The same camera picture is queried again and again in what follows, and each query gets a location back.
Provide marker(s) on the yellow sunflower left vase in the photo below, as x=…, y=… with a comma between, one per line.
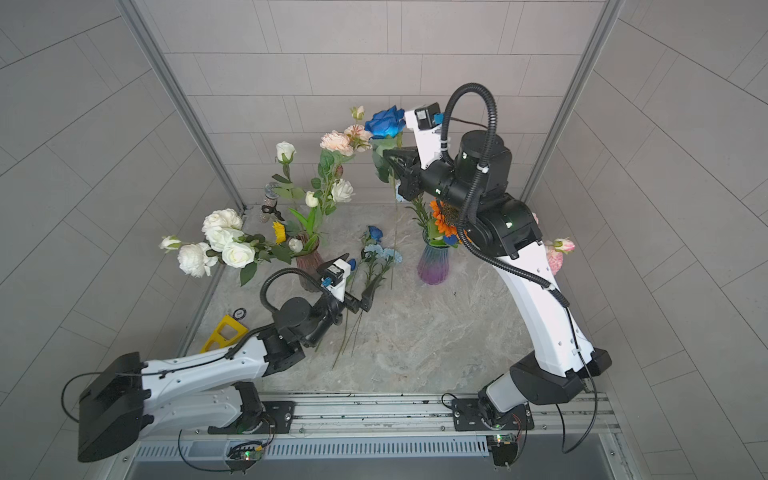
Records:
x=280, y=232

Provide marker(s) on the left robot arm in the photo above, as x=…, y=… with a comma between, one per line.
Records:
x=132, y=397

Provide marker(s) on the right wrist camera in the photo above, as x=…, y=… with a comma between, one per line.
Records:
x=426, y=124

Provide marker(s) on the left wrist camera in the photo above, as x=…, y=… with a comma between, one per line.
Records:
x=333, y=277

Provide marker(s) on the aluminium rail frame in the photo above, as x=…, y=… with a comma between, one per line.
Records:
x=351, y=426

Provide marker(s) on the white rose bud stem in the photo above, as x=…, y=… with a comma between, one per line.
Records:
x=286, y=188

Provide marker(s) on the blue purple glass vase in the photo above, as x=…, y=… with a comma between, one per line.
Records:
x=434, y=265

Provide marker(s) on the small blue tulip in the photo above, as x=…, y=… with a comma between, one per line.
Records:
x=323, y=323

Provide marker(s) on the circuit board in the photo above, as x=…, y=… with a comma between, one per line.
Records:
x=242, y=457
x=503, y=450

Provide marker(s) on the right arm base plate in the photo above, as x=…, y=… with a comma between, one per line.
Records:
x=478, y=414

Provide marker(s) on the white rose bouquet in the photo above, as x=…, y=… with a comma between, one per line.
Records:
x=226, y=243

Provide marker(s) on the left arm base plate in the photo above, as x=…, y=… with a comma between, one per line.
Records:
x=275, y=418

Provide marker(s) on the pink rose spray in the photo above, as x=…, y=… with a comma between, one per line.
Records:
x=337, y=149

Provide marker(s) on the yellow tag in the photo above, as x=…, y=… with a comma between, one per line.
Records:
x=227, y=332

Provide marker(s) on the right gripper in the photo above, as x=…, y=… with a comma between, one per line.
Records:
x=417, y=178

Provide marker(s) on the right circuit board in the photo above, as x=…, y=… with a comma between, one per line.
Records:
x=503, y=450

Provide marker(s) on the dark blue rose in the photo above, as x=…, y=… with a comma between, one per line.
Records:
x=372, y=236

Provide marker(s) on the left circuit board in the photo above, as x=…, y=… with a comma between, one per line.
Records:
x=242, y=457

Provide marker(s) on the dark blue rose vase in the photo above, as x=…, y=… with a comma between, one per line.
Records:
x=386, y=133

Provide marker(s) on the white rose left vase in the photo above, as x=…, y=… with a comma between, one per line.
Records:
x=342, y=191

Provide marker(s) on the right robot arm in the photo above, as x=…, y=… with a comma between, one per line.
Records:
x=503, y=232

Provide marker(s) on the orange gerbera flower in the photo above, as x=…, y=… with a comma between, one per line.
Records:
x=446, y=218

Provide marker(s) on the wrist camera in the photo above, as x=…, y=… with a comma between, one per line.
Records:
x=426, y=124
x=333, y=277

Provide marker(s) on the pink roses stem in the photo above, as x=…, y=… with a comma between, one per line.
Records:
x=556, y=251

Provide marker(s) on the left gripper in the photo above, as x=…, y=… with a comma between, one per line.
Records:
x=364, y=303

